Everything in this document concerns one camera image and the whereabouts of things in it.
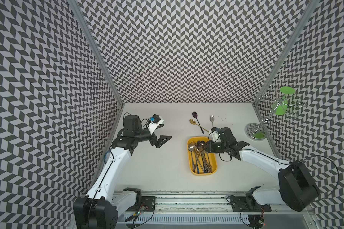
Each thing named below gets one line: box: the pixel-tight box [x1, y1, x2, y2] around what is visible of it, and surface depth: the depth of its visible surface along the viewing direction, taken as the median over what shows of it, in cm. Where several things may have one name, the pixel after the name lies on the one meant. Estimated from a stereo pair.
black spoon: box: [200, 151, 208, 174], surface depth 88 cm
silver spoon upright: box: [209, 114, 215, 128], surface depth 110 cm
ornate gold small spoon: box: [203, 154, 213, 174], surface depth 88 cm
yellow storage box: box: [187, 136, 218, 177], surface depth 91 cm
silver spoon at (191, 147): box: [188, 143, 196, 172], surface depth 93 cm
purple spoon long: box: [192, 111, 205, 135], surface depth 114 cm
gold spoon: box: [189, 118, 210, 133], surface depth 110 cm
